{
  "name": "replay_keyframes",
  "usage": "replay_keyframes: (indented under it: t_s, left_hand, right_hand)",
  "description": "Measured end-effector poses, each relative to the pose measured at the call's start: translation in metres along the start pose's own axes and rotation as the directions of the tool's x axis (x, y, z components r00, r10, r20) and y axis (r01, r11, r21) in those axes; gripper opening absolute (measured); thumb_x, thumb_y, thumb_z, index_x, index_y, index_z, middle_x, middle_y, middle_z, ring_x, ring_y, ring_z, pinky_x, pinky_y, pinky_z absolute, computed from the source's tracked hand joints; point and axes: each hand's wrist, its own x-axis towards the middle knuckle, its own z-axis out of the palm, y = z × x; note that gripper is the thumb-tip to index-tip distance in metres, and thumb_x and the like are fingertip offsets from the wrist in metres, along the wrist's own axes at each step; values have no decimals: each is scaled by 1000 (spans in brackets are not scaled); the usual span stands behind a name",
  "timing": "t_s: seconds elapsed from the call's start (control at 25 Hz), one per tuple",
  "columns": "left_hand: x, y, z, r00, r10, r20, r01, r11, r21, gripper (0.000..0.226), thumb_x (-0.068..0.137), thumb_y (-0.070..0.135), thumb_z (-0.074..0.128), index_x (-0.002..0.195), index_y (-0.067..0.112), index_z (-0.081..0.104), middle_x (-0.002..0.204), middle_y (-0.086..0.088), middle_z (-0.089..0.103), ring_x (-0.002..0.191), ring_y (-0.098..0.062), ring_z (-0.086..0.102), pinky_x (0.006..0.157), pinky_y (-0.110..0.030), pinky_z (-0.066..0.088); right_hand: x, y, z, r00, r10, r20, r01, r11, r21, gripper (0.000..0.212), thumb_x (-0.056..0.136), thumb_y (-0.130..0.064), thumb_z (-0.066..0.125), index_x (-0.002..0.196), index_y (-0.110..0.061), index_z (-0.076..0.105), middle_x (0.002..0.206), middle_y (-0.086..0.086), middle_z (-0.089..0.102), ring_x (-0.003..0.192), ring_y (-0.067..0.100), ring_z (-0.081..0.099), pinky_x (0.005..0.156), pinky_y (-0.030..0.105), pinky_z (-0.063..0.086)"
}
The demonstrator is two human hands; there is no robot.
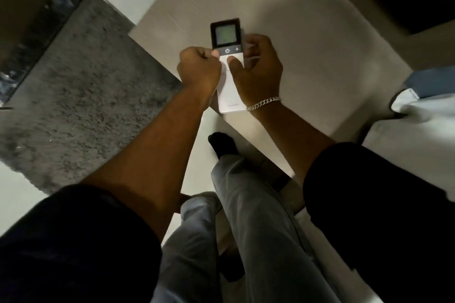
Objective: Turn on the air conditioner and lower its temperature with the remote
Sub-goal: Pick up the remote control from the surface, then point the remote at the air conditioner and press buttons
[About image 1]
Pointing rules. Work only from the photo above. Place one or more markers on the person's left hand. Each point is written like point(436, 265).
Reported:
point(199, 70)

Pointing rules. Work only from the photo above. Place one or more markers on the person's right hand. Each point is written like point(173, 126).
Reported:
point(261, 75)

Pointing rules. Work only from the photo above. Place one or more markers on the person's left thumb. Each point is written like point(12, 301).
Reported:
point(216, 53)

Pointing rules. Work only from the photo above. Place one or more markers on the person's right thumb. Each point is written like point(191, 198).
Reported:
point(235, 65)

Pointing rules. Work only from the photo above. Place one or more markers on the white remote control black screen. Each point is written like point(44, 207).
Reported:
point(225, 34)

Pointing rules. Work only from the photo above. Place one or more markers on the person's right forearm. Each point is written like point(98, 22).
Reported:
point(295, 139)

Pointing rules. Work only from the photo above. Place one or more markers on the person's left forearm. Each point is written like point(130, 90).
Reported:
point(156, 150)

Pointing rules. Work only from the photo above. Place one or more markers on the black sock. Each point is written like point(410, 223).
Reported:
point(223, 144)

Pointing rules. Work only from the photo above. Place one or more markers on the grey shaggy rug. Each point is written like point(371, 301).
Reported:
point(89, 93)

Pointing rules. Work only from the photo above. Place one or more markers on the grey trousers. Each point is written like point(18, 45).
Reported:
point(259, 228)

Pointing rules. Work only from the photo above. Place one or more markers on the dark wooden furniture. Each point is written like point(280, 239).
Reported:
point(39, 11)

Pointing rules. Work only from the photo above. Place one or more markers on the white cushion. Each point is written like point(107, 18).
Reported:
point(416, 139)

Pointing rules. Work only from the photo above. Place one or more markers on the blue cloth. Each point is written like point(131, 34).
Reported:
point(432, 81)

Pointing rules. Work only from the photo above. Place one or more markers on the person's black right sleeve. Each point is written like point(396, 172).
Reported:
point(384, 214)

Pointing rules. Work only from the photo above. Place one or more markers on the person's black sleeve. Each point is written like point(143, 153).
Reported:
point(78, 246)
point(384, 214)

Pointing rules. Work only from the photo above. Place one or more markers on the person's black left sleeve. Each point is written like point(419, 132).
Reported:
point(78, 246)

